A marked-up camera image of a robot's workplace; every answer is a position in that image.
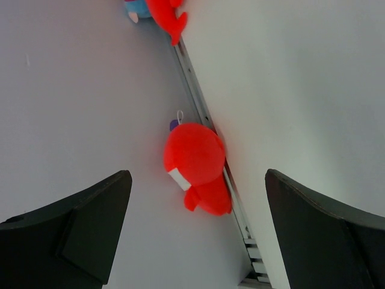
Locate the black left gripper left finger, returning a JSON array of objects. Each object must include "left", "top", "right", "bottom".
[{"left": 1, "top": 170, "right": 132, "bottom": 288}]

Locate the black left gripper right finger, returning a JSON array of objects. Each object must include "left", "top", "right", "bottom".
[{"left": 265, "top": 169, "right": 384, "bottom": 288}]

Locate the red plush shark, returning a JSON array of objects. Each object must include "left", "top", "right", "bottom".
[{"left": 163, "top": 110, "right": 232, "bottom": 216}]

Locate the pink doll black hair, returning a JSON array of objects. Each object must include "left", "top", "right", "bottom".
[{"left": 125, "top": 0, "right": 152, "bottom": 23}]

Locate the red plush whale back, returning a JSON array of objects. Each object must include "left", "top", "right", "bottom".
[{"left": 146, "top": 0, "right": 188, "bottom": 46}]

